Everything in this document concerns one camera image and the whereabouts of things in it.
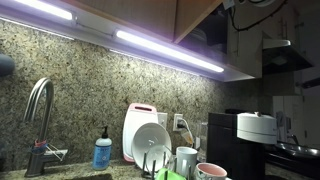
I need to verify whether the white cutting board pink rim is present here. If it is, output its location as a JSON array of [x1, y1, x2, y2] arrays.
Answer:
[[121, 102, 158, 163]]

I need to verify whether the long under-cabinet light bar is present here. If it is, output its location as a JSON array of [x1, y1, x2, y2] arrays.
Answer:
[[114, 29, 225, 74]]

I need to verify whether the large white bowl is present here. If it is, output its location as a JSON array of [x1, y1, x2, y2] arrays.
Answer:
[[131, 122, 172, 173]]

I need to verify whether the clear water tank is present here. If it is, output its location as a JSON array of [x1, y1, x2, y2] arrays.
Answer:
[[196, 121, 209, 163]]

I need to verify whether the plain white mug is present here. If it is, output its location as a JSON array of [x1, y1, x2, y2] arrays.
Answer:
[[175, 146, 198, 178]]

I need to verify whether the black and grey coffee machine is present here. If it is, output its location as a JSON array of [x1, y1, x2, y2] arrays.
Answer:
[[206, 111, 278, 180]]

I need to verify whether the blue label soap bottle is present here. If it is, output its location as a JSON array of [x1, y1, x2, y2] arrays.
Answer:
[[92, 125, 113, 171]]

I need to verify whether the white mug with pink inside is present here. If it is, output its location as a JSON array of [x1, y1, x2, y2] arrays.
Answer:
[[194, 162, 228, 180]]

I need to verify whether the curved steel faucet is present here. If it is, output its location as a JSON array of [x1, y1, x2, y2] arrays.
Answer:
[[23, 77, 69, 178]]

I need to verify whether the dark range hood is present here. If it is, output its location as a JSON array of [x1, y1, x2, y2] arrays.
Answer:
[[261, 39, 314, 76]]

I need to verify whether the short under-cabinet light bar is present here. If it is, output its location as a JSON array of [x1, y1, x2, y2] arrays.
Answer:
[[13, 0, 76, 22]]

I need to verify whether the steel frying pan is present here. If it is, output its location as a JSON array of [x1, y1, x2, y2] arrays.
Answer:
[[274, 133, 320, 159]]

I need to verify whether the black stove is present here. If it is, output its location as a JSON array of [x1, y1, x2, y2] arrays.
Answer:
[[264, 143, 320, 180]]

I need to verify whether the white wall switch plate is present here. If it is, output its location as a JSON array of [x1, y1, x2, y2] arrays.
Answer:
[[156, 112, 169, 129]]

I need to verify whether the white wall outlet plate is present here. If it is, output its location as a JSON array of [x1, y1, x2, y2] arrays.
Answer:
[[172, 113, 184, 132]]

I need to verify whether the power plug with cord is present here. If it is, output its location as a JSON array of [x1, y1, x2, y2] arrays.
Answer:
[[177, 118, 195, 145]]

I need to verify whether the metal wire dish rack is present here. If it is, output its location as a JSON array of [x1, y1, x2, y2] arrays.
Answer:
[[141, 151, 194, 180]]

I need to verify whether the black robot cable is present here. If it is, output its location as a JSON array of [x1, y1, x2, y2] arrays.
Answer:
[[229, 0, 289, 33]]

